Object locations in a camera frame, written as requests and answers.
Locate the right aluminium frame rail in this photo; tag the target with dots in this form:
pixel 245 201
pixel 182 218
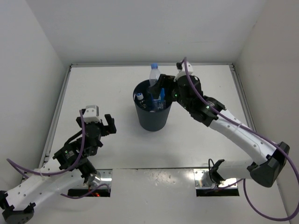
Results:
pixel 242 97

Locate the dark grey plastic bin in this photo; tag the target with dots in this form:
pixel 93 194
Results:
pixel 149 120

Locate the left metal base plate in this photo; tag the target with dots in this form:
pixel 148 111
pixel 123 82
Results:
pixel 103 176

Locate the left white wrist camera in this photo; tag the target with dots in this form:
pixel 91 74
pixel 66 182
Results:
pixel 89 114

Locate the tall blue cap bottle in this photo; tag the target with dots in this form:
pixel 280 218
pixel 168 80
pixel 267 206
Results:
pixel 157 104

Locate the left aluminium frame rail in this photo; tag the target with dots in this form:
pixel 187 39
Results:
pixel 53 126

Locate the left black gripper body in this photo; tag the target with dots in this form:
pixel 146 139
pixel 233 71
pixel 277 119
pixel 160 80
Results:
pixel 94 150

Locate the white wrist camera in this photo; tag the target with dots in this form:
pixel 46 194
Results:
pixel 89 114
pixel 182 67

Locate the metal base plate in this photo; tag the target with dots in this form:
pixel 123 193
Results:
pixel 203 181
pixel 103 176

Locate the clear crushed plastic bottle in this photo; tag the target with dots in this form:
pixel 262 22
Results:
pixel 141 101

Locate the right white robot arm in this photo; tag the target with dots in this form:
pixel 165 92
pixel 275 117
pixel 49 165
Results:
pixel 266 157

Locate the aluminium frame rail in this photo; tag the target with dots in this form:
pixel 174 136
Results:
pixel 242 97
pixel 53 126

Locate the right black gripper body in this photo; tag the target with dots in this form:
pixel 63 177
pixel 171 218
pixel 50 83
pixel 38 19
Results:
pixel 176 94

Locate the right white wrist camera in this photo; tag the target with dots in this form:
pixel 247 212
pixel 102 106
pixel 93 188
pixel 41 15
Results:
pixel 182 67

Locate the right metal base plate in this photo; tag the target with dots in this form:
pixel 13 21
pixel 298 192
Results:
pixel 203 181

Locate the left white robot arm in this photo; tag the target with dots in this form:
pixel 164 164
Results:
pixel 67 169

